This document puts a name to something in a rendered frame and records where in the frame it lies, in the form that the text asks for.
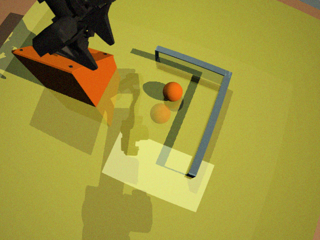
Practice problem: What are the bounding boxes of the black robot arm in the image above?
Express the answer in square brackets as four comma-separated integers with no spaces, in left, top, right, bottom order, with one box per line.
[69,0,116,48]

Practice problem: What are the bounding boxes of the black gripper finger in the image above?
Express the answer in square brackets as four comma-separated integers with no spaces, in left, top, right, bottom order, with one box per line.
[82,3,115,46]
[49,28,98,71]

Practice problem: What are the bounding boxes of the clear l-shaped low wall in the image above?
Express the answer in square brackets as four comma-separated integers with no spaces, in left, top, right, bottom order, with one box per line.
[155,45,232,178]
[156,51,224,173]

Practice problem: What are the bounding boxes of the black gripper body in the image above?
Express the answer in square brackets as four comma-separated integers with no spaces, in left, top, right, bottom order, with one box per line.
[32,0,106,57]

